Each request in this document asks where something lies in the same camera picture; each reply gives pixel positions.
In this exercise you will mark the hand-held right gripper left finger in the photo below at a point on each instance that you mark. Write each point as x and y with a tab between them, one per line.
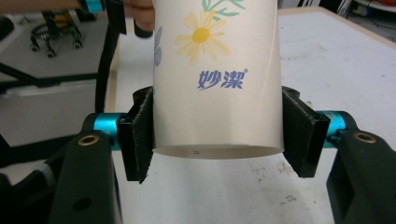
137	137

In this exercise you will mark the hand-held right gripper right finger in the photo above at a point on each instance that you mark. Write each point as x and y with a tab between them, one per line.
303	133

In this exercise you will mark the flower print paper cup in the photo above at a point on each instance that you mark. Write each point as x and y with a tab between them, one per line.
214	109

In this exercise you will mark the white foam board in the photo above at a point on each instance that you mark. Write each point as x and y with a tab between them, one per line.
327	93

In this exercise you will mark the black office chair base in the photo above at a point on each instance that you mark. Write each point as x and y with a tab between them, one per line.
56	34

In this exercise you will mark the black metal stand frame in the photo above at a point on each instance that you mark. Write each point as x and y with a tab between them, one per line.
43	81

